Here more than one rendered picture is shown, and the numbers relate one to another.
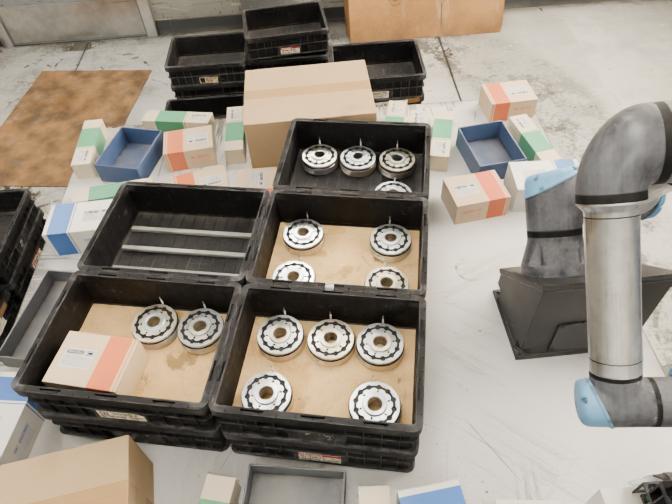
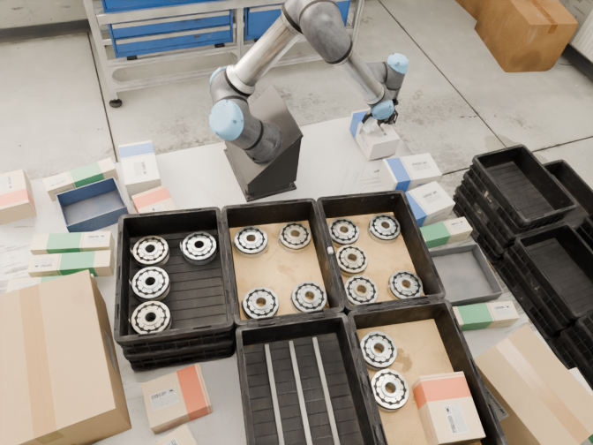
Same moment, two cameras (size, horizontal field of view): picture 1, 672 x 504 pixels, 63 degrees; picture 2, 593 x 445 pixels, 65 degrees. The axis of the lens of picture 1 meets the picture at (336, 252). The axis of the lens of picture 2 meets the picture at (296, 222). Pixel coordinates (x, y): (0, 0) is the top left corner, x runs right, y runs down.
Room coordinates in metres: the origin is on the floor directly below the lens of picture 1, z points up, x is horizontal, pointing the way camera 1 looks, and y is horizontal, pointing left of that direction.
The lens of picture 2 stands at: (1.16, 0.64, 2.08)
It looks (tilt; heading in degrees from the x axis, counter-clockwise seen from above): 53 degrees down; 242
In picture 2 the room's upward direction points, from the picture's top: 9 degrees clockwise
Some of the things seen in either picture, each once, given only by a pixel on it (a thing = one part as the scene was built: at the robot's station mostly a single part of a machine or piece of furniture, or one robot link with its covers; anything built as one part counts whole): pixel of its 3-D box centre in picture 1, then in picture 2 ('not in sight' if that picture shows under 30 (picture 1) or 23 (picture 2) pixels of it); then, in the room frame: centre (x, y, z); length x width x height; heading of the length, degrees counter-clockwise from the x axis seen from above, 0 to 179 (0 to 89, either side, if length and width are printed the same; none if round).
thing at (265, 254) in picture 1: (342, 254); (278, 266); (0.85, -0.02, 0.87); 0.40 x 0.30 x 0.11; 80
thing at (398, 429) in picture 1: (323, 352); (377, 245); (0.56, 0.04, 0.92); 0.40 x 0.30 x 0.02; 80
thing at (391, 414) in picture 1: (374, 405); (385, 226); (0.46, -0.05, 0.86); 0.10 x 0.10 x 0.01
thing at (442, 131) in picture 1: (441, 139); (73, 245); (1.43, -0.37, 0.73); 0.24 x 0.06 x 0.06; 165
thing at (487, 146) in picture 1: (489, 151); (93, 207); (1.35, -0.51, 0.74); 0.20 x 0.15 x 0.07; 8
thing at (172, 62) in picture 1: (214, 79); not in sight; (2.58, 0.57, 0.31); 0.40 x 0.30 x 0.34; 90
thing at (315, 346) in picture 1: (330, 339); (351, 258); (0.62, 0.02, 0.86); 0.10 x 0.10 x 0.01
